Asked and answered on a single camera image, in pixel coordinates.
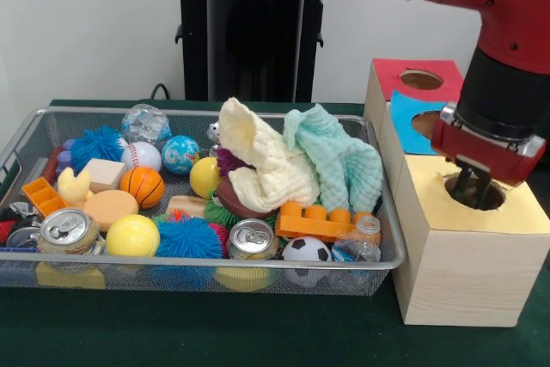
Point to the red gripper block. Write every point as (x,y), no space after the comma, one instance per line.
(494,156)

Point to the wooden box with three holes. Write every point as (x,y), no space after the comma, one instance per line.
(464,272)

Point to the light teal waffle cloth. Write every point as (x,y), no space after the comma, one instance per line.
(344,160)

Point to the cream waffle cloth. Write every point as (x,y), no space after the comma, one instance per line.
(266,178)

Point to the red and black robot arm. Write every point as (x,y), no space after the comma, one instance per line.
(494,19)

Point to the orange toy building block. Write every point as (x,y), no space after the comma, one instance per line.
(307,225)

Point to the black and white soccer ball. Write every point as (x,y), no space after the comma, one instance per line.
(306,248)

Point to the blue spiky rubber ball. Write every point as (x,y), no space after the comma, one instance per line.
(96,145)
(187,238)

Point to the blue and green globe ball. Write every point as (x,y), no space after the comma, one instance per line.
(180,154)

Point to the dark green table cloth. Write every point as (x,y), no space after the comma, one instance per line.
(215,332)

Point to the orange toy basketball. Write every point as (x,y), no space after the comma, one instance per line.
(142,186)

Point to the white toy baseball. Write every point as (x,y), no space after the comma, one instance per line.
(142,156)

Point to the yellow smooth ball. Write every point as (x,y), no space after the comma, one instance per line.
(132,236)

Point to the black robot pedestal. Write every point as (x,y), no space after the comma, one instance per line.
(258,40)

